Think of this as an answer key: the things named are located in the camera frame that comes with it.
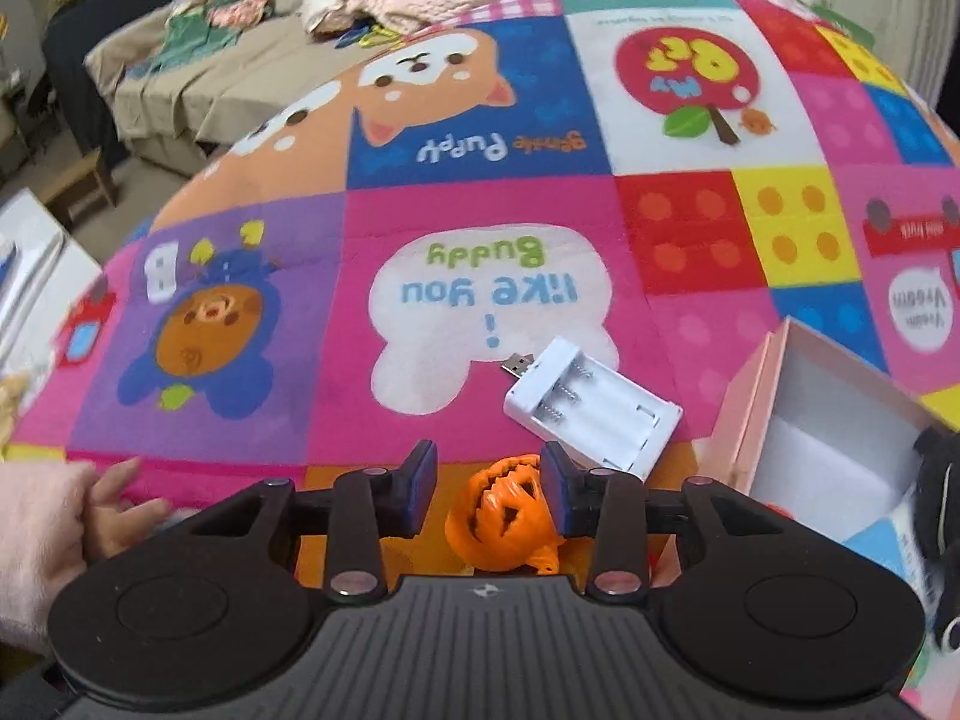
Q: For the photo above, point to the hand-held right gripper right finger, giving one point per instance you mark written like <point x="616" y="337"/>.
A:
<point x="556" y="486"/>

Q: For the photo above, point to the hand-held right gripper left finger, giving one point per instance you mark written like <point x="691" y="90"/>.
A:
<point x="418" y="486"/>

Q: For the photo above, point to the orange pumpkin toy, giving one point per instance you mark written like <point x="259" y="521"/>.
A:
<point x="499" y="517"/>

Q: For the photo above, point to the white cardboard box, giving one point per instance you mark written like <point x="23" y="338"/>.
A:
<point x="802" y="420"/>

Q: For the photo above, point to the blue white wipes packet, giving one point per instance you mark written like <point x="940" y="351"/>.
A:
<point x="885" y="540"/>

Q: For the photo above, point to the black plush toy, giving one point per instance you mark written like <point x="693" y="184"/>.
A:
<point x="941" y="487"/>

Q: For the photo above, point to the person's left forearm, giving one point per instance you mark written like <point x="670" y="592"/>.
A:
<point x="37" y="547"/>

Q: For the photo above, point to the person's left hand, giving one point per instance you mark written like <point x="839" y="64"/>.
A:
<point x="112" y="517"/>

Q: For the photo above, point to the white battery charger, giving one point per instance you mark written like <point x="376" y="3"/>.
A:
<point x="585" y="405"/>

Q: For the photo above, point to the colourful printed blanket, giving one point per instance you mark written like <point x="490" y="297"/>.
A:
<point x="480" y="240"/>

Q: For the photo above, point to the beige covered sofa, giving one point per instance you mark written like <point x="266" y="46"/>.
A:
<point x="247" y="75"/>

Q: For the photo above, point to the white storage boxes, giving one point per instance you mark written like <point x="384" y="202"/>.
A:
<point x="30" y="262"/>

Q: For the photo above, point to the wooden stool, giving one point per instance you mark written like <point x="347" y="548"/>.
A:
<point x="79" y="187"/>

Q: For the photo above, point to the green cloth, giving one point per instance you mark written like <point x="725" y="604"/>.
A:
<point x="180" y="41"/>

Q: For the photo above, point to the pink patterned cloth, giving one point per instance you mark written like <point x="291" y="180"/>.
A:
<point x="240" y="11"/>

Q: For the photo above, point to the dark throw cloth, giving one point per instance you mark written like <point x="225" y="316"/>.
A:
<point x="67" y="75"/>

